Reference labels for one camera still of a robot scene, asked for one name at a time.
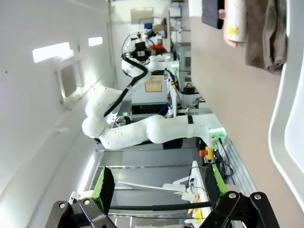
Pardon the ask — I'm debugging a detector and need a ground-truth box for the small ceiling light panel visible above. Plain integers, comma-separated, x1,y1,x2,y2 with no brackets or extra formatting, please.
88,37,104,47

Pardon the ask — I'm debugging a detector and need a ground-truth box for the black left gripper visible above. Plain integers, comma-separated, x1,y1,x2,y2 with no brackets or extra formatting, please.
132,41,151,61

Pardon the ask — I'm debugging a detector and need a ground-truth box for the beige wooden desk board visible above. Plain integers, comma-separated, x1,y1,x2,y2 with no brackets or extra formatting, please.
162,6,172,54

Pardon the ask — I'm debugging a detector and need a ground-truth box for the pink lint roller black handle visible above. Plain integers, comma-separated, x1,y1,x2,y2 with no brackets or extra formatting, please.
201,0,247,48

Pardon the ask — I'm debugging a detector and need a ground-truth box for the silver metal tray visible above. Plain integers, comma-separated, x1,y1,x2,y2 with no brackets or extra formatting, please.
268,60,304,209

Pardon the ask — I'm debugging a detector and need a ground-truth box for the brown cloth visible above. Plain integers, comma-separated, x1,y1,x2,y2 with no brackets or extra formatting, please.
244,0,288,73

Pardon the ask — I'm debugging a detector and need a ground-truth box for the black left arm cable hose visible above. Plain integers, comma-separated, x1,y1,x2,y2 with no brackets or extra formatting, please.
103,53,152,118

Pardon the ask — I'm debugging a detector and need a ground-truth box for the cardboard box with label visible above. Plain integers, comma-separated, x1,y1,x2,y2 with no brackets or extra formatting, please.
144,76,164,93

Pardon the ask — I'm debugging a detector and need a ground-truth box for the aluminium profile frame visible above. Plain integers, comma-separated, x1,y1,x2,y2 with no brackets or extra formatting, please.
223,140,259,193

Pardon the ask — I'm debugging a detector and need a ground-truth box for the large ceiling light panel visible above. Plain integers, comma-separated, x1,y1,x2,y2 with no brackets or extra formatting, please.
32,42,71,63

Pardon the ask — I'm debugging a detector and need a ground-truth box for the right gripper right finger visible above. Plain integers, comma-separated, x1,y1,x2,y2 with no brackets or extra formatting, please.
201,163,281,228

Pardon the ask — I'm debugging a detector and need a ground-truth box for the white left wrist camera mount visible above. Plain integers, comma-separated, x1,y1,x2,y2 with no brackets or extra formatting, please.
128,30,153,43

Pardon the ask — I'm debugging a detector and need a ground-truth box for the yellow red emergency stop button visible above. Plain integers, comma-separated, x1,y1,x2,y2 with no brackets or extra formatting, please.
199,146,216,164

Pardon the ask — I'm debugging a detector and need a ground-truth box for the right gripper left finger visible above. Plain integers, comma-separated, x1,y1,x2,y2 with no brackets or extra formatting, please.
45,166,116,228

